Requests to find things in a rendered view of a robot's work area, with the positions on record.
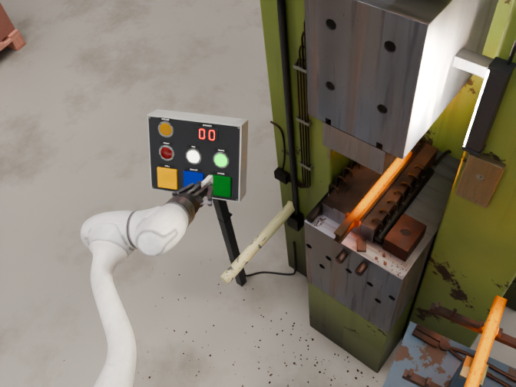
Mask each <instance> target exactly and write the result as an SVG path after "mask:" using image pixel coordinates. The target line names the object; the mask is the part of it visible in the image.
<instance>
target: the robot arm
mask: <svg viewBox="0 0 516 387"><path fill-rule="evenodd" d="M212 184H213V175H211V176H210V175H208V176H207V177H206V179H205V180H204V181H197V184H194V183H191V184H189V185H187V186H185V187H184V188H182V189H180V190H178V191H175V192H172V198H170V199H169V200H168V201H167V202H166V203H165V204H164V205H163V206H162V207H153V208H150V209H146V210H137V211H131V210H116V211H110V212H105V213H99V214H97V215H94V216H92V217H90V218H89V219H87V220H86V221H85V222H84V224H83V225H82V227H81V241H82V243H83V244H84V245H85V246H86V247H87V248H88V249H89V250H90V251H91V253H92V255H93V260H92V264H91V288H92V292H93V295H94V299H95V302H96V305H97V308H98V312H99V315H100V317H101V322H102V325H103V327H104V332H105V335H106V339H107V358H106V361H105V364H104V367H103V369H102V370H101V374H100V375H99V377H98V379H97V381H96V383H95V384H94V387H133V385H134V375H135V369H136V361H137V347H136V341H135V337H134V331H133V329H132V326H131V323H130V321H129V319H128V317H127V314H126V312H125V310H124V307H123V304H122V302H121V299H120V297H119V295H118V293H117V290H116V288H115V285H114V281H113V272H114V268H115V267H116V265H117V264H118V263H121V262H124V261H125V260H126V259H127V257H128V256H129V255H130V254H131V253H133V252H134V250H135V249H139V250H140V252H142V253H143V254H144V255H146V256H159V255H162V254H164V253H166V252H167V251H169V250H170V249H172V248H173V247H174V246H175V245H176V244H177V243H178V242H179V241H180V239H181V238H182V236H183V235H184V234H185V232H186V229H187V228H188V226H189V225H190V224H191V223H192V221H193V220H194V217H195V214H196V213H197V211H198V210H199V208H200V207H202V206H203V205H204V204H206V205H208V206H209V207H211V206H212V197H213V186H212ZM206 195H207V196H206ZM205 196H206V199H204V200H203V198H204V197H205Z"/></svg>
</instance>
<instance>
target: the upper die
mask: <svg viewBox="0 0 516 387"><path fill-rule="evenodd" d="M322 145H324V146H326V147H328V148H330V149H332V150H334V151H336V152H338V153H340V154H342V155H344V156H346V157H347V158H349V159H351V160H354V161H355V162H357V163H359V164H361V165H363V166H365V167H367V168H369V169H371V170H374V171H375V172H377V173H379V174H381V175H383V174H384V173H385V171H386V170H387V169H388V168H389V166H390V165H391V164H392V163H393V161H394V160H395V159H396V158H397V157H396V156H394V155H392V154H389V153H387V152H385V151H383V150H382V144H379V145H378V146H377V147H375V146H373V145H371V144H368V143H366V142H365V141H362V140H360V139H358V138H357V137H354V136H352V135H351V134H347V133H346V132H344V131H341V130H340V129H338V128H336V127H333V126H332V125H331V120H328V121H327V122H326V123H325V122H322Z"/></svg>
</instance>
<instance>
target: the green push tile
mask: <svg viewBox="0 0 516 387"><path fill-rule="evenodd" d="M211 175H213V184H212V186H213V195H215V196H221V197H231V177H225V176H220V175H214V174H211Z"/></svg>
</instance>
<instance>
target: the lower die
mask: <svg viewBox="0 0 516 387"><path fill-rule="evenodd" d="M418 142H419V143H420V145H419V147H418V148H417V149H416V151H415V152H414V153H413V154H412V156H411V157H410V158H409V159H408V160H407V161H406V162H405V164H404V165H403V166H402V168H401V169H400V170H399V172H398V173H397V174H396V175H395V176H394V177H393V178H392V180H391V181H390V182H389V184H388V185H387V186H386V187H385V189H384V190H383V191H382V192H381V193H380V195H379V196H378V197H377V198H376V199H375V201H374V202H373V203H372V205H371V206H370V207H369V208H368V210H367V211H366V212H365V213H364V214H363V215H362V217H361V218H360V221H359V226H358V227H354V228H353V229H352V230H351V231H352V232H354V233H356V234H358V235H360V236H361V237H363V238H364V239H367V240H368V241H369V242H371V243H373V242H374V240H375V238H374V236H375V234H376V233H377V232H378V231H379V229H380V226H381V224H380V223H379V222H378V221H374V222H372V219H373V218H377V219H379V220H381V221H382V223H383V224H384V222H385V221H386V220H387V219H388V214H387V213H386V212H384V211H382V212H381V213H380V212H379V211H380V210H381V209H386V210H387V211H388V212H390V214H392V212H393V211H394V209H395V204H394V203H392V202H389V203H387V200H394V201H395V202H396V203H397V204H398V205H399V204H400V202H401V201H402V195H401V194H400V193H396V194H394V192H395V191H396V190H399V191H401V192H403V193H404V195H406V194H407V193H408V192H409V188H410V187H409V186H408V185H407V184H403V186H402V185H401V183H402V182H404V181H405V182H408V183H410V184H411V185H412V187H413V186H414V184H415V183H416V177H414V176H412V175H411V176H410V177H408V175H409V174H410V173H414V174H416V175H417V176H418V178H420V176H421V175H422V173H423V169H422V168H420V167H417V168H415V165H417V164H420V165H422V166H423V167H424V168H425V169H427V168H428V167H430V166H432V165H433V164H434V162H435V159H436V157H437V153H438V148H437V147H433V146H432V145H430V144H427V143H426V141H424V140H422V139H420V140H419V141H418ZM352 171H353V177H351V172H349V173H348V174H347V175H346V177H345V179H346V185H344V181H343V180H342V181H341V183H340V184H339V185H338V186H337V187H338V189H339V193H338V194H336V189H335V190H334V191H333V192H332V193H331V194H330V195H329V196H328V197H327V198H326V199H325V200H324V202H323V203H322V214H323V215H325V216H326V217H328V218H329V219H331V220H334V221H335V222H337V223H338V224H341V223H342V222H343V221H344V219H345V218H346V214H347V212H348V213H351V212H352V211H353V210H354V209H355V208H356V206H357V205H358V204H359V203H360V201H361V200H362V199H363V198H364V196H365V195H366V194H367V193H368V192H369V191H370V190H371V189H372V187H373V186H374V185H375V183H376V182H377V181H378V180H379V178H380V177H381V176H382V175H381V174H379V173H377V172H375V171H374V170H371V169H369V168H367V167H365V166H363V165H361V167H360V169H359V165H358V163H357V165H355V166H354V168H353V169H352Z"/></svg>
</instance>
